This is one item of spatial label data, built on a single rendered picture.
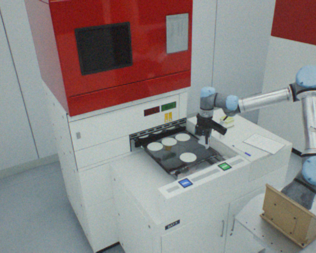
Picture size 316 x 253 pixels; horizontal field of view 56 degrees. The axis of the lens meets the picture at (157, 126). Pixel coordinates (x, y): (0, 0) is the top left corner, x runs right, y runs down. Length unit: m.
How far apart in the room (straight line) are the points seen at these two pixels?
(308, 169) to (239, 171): 0.43
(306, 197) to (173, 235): 0.67
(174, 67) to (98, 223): 1.20
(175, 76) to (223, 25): 2.32
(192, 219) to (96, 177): 0.70
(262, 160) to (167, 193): 0.62
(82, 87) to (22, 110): 1.70
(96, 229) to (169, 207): 0.90
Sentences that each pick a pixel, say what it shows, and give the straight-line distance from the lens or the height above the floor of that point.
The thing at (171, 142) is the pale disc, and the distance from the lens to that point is 2.00.
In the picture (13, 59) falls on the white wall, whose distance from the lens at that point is 3.14.
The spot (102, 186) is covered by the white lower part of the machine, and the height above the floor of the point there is 0.64.
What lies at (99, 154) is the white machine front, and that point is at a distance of 1.93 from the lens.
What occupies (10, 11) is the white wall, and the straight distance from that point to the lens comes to 3.07.
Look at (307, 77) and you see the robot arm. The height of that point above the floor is 1.48.
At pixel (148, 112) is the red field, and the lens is 1.95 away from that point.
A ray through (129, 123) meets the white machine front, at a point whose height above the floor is 1.06.
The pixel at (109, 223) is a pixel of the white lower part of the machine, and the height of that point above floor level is 0.30.
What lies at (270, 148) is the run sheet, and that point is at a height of 0.97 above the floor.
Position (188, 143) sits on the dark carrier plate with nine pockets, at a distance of 1.98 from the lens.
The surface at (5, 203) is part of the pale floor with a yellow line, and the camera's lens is 3.25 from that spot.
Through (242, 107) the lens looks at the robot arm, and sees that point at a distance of 1.66.
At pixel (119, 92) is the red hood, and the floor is 1.30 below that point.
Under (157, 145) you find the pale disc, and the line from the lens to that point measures 1.97.
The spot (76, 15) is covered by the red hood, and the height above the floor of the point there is 1.74.
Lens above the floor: 1.95
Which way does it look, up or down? 29 degrees down
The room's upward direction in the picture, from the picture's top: 2 degrees counter-clockwise
